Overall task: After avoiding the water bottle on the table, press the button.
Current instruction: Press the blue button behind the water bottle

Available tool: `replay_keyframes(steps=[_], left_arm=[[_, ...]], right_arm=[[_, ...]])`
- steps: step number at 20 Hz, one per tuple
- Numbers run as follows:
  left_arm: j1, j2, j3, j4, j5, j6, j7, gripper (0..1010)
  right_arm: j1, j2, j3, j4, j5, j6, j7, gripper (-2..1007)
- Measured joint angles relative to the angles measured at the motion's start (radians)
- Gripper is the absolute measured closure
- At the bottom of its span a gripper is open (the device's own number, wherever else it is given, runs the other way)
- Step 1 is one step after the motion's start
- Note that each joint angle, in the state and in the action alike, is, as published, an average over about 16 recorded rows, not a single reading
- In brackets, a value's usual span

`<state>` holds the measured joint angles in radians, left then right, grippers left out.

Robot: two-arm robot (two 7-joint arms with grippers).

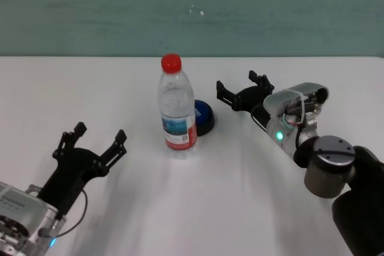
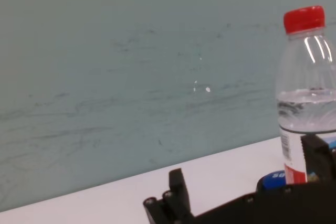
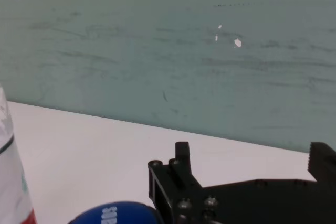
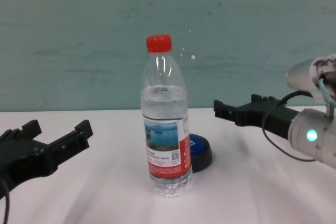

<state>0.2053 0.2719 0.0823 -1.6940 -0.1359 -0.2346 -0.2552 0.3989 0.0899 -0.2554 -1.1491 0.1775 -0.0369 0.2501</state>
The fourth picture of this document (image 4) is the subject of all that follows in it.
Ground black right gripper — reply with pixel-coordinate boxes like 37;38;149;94
213;94;300;139

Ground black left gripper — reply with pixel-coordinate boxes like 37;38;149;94
0;119;94;199

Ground clear red-capped water bottle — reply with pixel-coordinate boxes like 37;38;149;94
141;34;194;198

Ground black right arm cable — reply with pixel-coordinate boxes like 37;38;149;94
261;90;316;162

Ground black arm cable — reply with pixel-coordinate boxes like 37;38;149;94
261;90;316;162
0;176;11;224

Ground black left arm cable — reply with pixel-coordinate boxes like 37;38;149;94
0;176;11;224

